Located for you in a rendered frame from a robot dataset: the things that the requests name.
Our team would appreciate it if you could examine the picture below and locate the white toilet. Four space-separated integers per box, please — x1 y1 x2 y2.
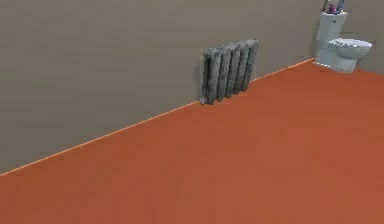
313 11 373 74

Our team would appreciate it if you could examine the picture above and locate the grey ribbed radiator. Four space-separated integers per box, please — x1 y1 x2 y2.
199 38 260 106

